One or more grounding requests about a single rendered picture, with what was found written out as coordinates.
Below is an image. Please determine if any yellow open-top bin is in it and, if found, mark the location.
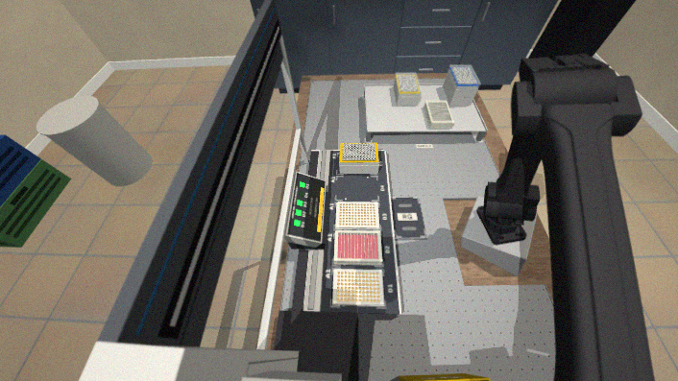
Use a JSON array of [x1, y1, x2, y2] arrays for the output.
[[399, 373, 491, 381]]

